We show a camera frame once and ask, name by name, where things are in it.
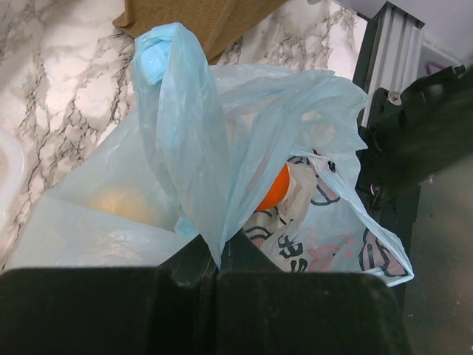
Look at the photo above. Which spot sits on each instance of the orange toy fruit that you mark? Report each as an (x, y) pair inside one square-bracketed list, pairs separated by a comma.
[(127, 203)]

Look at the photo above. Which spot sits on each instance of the brown burlap tote bag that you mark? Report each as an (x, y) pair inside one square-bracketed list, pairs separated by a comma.
[(216, 23)]

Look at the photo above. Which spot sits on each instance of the orange toy carrot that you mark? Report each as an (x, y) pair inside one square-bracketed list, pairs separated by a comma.
[(277, 191)]

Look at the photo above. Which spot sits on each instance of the white plastic tray basket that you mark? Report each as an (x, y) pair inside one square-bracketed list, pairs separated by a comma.
[(13, 173)]

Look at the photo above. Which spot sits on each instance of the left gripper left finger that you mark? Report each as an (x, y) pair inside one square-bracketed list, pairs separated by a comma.
[(162, 309)]

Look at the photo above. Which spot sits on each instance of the light blue plastic bag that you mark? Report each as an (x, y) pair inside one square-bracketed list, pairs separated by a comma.
[(205, 144)]

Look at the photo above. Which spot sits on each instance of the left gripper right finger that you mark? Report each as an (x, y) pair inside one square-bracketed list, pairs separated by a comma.
[(262, 310)]

